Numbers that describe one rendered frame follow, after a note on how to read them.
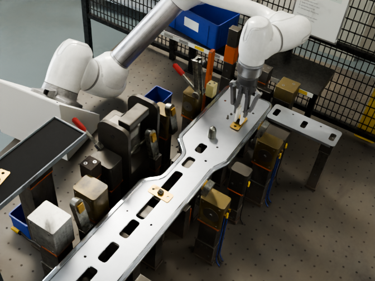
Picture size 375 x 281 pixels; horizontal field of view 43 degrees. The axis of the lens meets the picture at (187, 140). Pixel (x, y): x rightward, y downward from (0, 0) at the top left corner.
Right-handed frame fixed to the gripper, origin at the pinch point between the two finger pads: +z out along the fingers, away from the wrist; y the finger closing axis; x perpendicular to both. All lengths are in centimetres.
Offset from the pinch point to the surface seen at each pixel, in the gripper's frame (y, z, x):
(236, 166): -9.9, 5.6, 20.0
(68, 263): 12, 4, 84
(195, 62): 20.9, -16.5, 1.8
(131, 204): 10, 5, 56
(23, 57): 211, 105, -69
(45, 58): 197, 105, -78
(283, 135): -16.9, 6.6, -6.9
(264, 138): -13.5, 0.1, 6.0
